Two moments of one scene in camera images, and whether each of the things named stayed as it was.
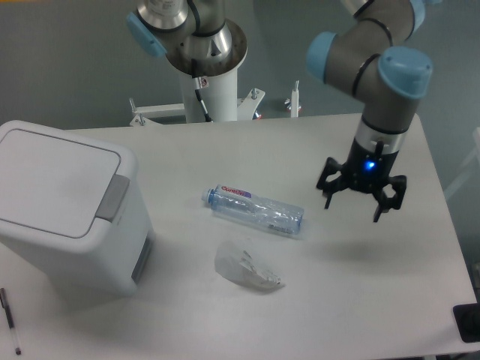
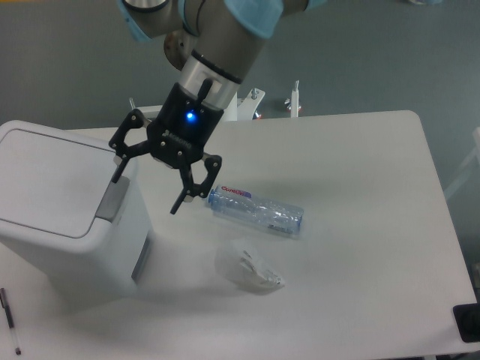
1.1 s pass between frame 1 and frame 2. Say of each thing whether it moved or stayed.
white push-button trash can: stayed
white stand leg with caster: stayed
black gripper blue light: moved
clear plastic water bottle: stayed
